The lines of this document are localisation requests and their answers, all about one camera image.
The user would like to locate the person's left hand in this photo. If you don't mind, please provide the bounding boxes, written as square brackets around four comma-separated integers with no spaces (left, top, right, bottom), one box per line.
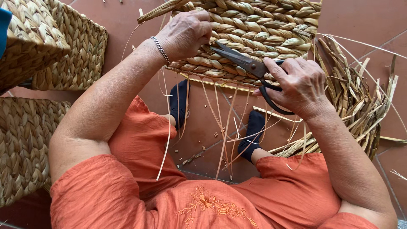
[155,10,213,63]

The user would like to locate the pile of dried straw stalks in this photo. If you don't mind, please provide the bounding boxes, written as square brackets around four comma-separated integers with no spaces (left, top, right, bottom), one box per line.
[269,34,407,161]

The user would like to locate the person's right hand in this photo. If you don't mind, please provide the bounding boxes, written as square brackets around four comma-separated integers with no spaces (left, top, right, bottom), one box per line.
[253,57,335,120]

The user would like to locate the unfinished woven straw basket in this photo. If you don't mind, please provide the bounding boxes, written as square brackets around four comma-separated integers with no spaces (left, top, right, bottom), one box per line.
[137,0,322,93]

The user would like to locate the silver chain bracelet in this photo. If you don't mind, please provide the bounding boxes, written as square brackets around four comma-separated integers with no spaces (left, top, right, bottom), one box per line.
[150,36,172,66]

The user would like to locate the scattered straw scraps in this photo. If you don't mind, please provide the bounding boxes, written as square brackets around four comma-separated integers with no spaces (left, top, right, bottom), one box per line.
[174,127,234,181]

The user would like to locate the orange embroidered shirt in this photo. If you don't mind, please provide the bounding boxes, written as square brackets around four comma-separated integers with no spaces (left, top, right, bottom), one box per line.
[49,154,382,229]

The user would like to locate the black sock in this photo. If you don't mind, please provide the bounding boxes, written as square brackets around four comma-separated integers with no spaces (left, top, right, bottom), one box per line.
[169,79,191,130]
[237,110,266,165]

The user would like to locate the flat loose straw strip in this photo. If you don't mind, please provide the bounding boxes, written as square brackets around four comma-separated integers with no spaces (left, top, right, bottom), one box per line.
[252,106,303,123]

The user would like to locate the black iron scissors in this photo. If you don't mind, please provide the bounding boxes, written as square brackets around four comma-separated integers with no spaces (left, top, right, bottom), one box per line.
[210,41,296,116]

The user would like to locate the orange trousers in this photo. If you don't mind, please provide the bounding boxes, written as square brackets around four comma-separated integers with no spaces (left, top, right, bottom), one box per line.
[107,95,343,204]

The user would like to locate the blue cloth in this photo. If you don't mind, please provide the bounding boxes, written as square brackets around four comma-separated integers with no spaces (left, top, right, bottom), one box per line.
[0,8,13,60]

